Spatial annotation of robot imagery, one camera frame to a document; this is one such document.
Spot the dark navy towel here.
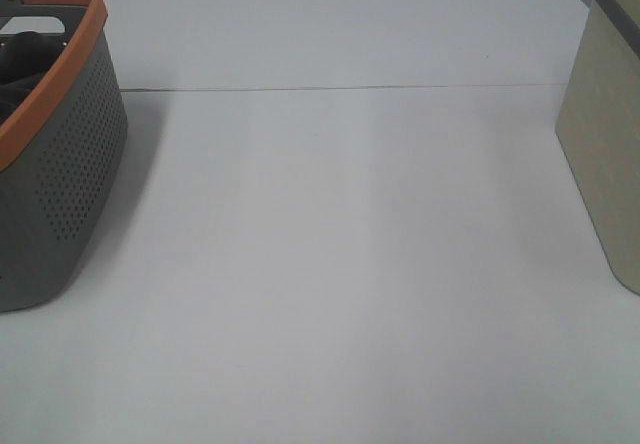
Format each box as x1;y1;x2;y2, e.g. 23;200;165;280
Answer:
1;31;63;123

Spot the grey perforated basket orange rim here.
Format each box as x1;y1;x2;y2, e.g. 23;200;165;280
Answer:
1;0;128;313

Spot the beige bin grey rim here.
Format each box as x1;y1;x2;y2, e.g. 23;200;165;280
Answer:
555;0;639;293

